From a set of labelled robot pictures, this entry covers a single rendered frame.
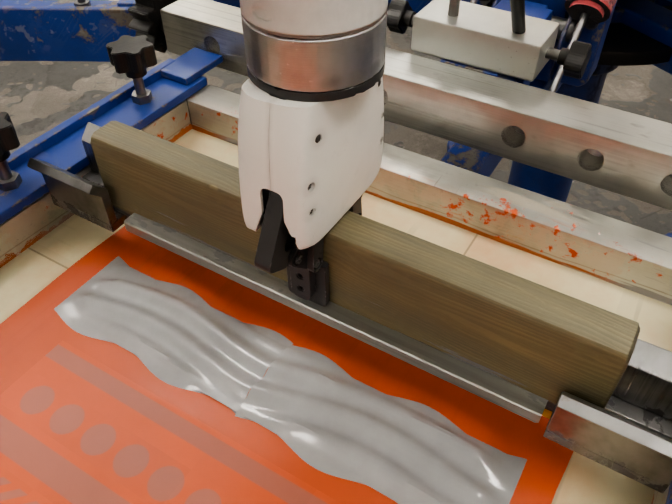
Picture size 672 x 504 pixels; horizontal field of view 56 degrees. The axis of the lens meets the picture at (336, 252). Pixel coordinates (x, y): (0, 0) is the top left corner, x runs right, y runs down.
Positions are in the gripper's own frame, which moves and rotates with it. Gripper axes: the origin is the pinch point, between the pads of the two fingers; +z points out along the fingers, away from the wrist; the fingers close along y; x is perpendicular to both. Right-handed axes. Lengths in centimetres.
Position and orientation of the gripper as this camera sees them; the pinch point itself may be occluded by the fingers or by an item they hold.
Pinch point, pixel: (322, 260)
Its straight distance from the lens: 45.1
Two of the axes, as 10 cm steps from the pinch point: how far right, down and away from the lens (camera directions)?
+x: 8.6, 3.5, -3.8
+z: 0.1, 7.2, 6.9
